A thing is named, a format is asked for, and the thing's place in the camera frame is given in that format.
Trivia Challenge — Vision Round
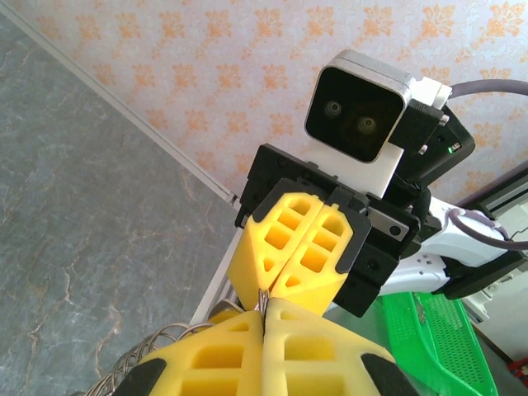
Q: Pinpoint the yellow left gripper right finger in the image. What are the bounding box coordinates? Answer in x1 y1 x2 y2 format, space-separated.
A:
263 296 422 396

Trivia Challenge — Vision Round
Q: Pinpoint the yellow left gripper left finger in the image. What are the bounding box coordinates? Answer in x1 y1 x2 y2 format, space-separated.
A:
113 309 266 396

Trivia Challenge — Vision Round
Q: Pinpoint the green plastic basket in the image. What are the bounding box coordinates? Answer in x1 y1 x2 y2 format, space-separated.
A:
373 290 501 396

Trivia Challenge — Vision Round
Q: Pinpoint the long aluminium base rail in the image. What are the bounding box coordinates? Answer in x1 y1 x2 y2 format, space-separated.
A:
188 229 249 328

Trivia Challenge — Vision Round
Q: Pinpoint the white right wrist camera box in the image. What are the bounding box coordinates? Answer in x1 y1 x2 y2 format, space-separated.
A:
304 49 453 199

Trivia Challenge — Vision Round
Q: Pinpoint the grey frame beam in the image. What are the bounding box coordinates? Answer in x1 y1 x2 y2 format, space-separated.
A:
460 161 528 218

